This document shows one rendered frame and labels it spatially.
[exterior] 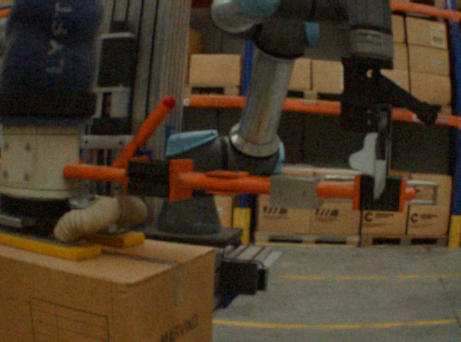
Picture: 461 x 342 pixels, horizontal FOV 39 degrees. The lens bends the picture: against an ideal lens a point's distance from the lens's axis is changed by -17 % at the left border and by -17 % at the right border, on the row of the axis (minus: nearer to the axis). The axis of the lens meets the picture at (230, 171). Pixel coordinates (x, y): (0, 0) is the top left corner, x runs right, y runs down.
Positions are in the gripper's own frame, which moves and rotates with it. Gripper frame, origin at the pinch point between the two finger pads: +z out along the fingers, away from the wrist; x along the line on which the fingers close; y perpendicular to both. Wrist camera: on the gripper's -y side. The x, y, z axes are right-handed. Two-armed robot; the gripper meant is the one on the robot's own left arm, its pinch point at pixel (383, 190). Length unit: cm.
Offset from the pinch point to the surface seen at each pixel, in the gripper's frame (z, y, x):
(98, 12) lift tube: -28, 50, 0
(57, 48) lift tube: -21, 54, 7
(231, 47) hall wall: -105, 276, -831
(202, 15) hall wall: -153, 319, -828
